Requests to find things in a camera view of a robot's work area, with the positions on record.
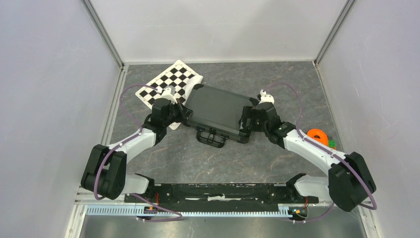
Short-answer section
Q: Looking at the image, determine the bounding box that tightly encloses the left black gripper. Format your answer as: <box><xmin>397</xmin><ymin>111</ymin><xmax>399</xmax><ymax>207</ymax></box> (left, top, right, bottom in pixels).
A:
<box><xmin>163</xmin><ymin>98</ymin><xmax>193</xmax><ymax>127</ymax></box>

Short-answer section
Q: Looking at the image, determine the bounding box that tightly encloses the black poker set case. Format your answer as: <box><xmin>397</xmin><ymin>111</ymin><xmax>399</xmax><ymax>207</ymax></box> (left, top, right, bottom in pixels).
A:
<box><xmin>184</xmin><ymin>84</ymin><xmax>259</xmax><ymax>148</ymax></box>

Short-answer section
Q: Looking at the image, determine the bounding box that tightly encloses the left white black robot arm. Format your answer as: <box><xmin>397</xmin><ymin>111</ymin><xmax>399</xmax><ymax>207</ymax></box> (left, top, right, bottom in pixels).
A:
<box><xmin>81</xmin><ymin>98</ymin><xmax>193</xmax><ymax>202</ymax></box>

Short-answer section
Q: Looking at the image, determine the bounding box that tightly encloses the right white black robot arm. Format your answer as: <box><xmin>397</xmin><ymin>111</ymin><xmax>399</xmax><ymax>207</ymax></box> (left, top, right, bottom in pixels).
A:
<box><xmin>239</xmin><ymin>103</ymin><xmax>377</xmax><ymax>212</ymax></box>

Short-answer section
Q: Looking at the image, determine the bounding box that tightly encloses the black white checkerboard mat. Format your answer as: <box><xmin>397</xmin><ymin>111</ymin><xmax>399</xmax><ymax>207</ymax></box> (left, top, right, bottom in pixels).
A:
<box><xmin>135</xmin><ymin>60</ymin><xmax>204</xmax><ymax>109</ymax></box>

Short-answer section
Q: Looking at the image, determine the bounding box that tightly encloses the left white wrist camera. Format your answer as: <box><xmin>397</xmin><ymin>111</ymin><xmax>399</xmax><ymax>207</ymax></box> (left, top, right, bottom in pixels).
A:
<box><xmin>157</xmin><ymin>86</ymin><xmax>176</xmax><ymax>102</ymax></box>

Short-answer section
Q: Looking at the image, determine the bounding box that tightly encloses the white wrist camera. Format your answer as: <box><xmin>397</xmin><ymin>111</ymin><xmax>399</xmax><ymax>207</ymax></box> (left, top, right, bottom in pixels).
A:
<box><xmin>157</xmin><ymin>86</ymin><xmax>176</xmax><ymax>102</ymax></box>
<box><xmin>257</xmin><ymin>89</ymin><xmax>275</xmax><ymax>104</ymax></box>

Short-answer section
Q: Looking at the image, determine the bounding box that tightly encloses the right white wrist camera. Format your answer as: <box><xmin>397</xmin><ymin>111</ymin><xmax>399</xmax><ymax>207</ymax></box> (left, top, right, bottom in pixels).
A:
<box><xmin>257</xmin><ymin>89</ymin><xmax>275</xmax><ymax>104</ymax></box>

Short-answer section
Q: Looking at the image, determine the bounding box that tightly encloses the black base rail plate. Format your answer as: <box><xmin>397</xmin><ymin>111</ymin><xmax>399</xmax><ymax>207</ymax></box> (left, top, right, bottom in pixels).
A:
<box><xmin>143</xmin><ymin>183</ymin><xmax>319</xmax><ymax>212</ymax></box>

